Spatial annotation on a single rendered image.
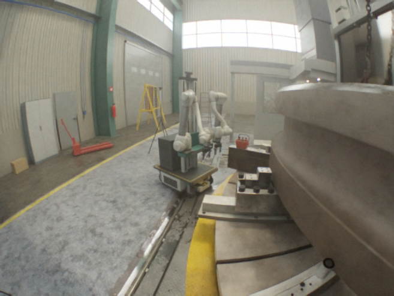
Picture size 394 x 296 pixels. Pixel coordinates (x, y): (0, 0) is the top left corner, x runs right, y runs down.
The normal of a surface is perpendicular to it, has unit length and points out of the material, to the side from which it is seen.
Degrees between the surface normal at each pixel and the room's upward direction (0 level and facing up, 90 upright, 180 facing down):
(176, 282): 0
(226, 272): 0
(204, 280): 0
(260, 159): 90
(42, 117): 90
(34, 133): 90
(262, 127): 90
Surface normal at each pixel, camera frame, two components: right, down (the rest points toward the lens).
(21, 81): 0.97, 0.06
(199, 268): 0.00, -0.96
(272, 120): -0.23, 0.29
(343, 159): -1.00, 0.03
